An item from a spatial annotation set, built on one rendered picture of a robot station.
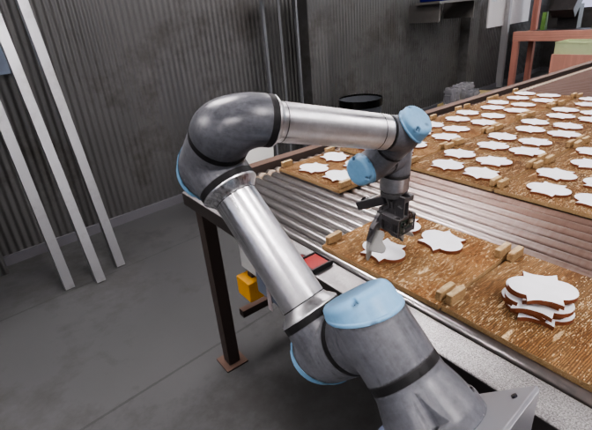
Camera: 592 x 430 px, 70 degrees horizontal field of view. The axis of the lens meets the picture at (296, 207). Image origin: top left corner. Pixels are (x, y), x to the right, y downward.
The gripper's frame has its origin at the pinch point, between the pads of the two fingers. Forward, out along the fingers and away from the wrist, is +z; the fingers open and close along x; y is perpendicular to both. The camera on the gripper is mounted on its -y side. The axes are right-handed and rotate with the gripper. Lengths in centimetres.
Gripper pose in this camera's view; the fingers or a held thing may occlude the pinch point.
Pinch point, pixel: (383, 249)
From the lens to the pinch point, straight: 125.9
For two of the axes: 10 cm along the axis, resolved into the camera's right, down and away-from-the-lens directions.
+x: 7.8, -3.2, 5.4
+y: 6.3, 3.4, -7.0
